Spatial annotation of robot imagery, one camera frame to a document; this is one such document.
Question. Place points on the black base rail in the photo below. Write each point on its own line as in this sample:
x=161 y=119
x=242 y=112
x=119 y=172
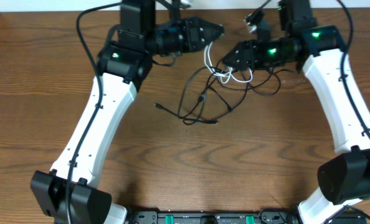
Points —
x=268 y=216

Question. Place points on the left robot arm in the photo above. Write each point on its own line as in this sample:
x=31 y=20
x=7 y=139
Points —
x=69 y=192

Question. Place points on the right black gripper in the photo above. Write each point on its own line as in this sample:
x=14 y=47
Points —
x=255 y=55

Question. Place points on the clear tape piece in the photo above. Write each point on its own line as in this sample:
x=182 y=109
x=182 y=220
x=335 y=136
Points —
x=293 y=82

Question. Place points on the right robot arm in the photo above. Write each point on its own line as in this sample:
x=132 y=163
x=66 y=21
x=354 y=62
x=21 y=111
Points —
x=322 y=55

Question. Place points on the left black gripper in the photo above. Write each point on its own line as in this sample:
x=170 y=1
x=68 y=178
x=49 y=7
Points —
x=186 y=35

